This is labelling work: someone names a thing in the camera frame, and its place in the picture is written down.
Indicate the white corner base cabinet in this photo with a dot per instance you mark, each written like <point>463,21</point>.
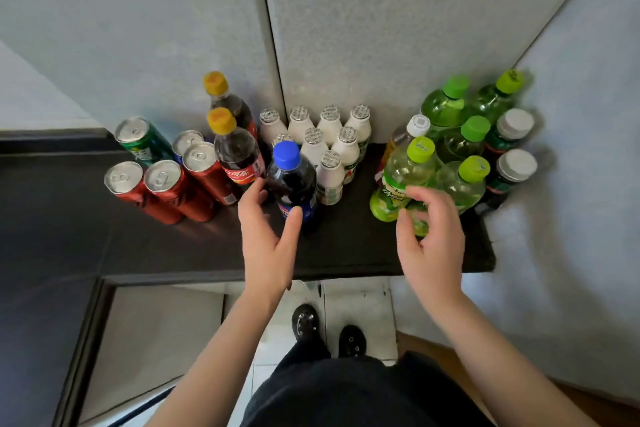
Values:
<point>150,341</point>

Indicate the person's left hand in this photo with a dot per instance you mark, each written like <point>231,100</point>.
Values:
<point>267,261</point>

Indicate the person's black right shoe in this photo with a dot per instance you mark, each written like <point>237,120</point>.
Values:
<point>352,341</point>

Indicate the person's black left shoe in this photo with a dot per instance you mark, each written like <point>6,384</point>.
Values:
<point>306,321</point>

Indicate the cola bottle yellow cap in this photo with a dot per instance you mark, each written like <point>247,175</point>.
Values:
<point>240,156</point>
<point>230,101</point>

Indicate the person's black trousers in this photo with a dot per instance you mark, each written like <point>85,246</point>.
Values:
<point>310,352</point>

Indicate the green tea bottle lime cap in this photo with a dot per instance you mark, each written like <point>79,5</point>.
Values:
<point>509,81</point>
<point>465,181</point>
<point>400,176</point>

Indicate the orange wooden door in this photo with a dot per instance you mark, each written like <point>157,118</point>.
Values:
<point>615,414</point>

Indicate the person's right forearm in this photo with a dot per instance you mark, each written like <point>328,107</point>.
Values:
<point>500,371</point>

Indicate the cluster of small white bottles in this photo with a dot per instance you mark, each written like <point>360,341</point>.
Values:
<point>320,141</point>

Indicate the person's right hand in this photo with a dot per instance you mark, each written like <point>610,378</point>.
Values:
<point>437,261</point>

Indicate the person's black shoe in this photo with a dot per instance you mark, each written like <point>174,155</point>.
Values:
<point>306,321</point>
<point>352,341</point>

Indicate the tall grey cabinet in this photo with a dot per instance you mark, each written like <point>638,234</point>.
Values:
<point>375,16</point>

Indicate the cola bottle blue cap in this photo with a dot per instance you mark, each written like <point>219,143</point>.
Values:
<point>292,181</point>

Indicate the person's left forearm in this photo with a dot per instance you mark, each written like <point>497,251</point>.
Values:
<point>215,371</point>

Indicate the green Sprite can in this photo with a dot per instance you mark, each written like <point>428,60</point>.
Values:
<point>142,141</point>

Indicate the orange energy drink bottle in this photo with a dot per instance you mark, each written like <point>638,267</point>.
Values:
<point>418,125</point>

